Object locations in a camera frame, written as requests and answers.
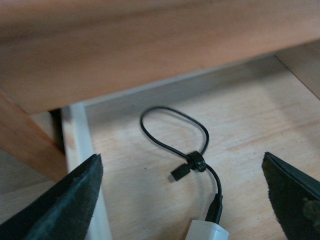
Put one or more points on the white charger block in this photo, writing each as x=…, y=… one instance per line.
x=205, y=230

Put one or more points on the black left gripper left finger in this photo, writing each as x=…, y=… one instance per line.
x=64, y=212

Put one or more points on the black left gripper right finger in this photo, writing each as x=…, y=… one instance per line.
x=294, y=197

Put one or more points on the light wooden nightstand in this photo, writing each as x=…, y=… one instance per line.
x=54, y=53

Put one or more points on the wooden drawer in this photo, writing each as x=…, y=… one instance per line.
x=232, y=115

